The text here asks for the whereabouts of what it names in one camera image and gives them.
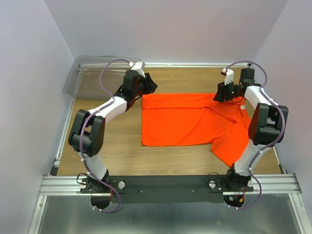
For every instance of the aluminium frame rail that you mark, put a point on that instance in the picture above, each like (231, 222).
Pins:
(59, 186)

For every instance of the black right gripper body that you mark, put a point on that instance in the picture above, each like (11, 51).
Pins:
(233, 89)

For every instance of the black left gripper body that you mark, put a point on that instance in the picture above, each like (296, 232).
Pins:
(139, 90)

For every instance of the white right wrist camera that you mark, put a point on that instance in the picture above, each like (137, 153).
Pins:
(229, 75)

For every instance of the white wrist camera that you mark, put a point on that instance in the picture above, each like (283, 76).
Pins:
(229, 75)
(138, 66)

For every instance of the clear plastic bin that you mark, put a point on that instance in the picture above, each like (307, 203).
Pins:
(89, 74)

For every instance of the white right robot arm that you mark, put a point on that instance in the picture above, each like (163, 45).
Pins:
(266, 128)

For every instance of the orange t shirt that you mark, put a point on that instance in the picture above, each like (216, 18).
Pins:
(196, 119)

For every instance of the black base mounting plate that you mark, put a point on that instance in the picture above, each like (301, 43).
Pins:
(164, 189)

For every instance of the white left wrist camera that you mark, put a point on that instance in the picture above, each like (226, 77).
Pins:
(138, 66)

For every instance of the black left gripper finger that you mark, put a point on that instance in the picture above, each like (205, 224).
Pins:
(151, 87)
(148, 78)

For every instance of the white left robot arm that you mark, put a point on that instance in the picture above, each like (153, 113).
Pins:
(87, 133)

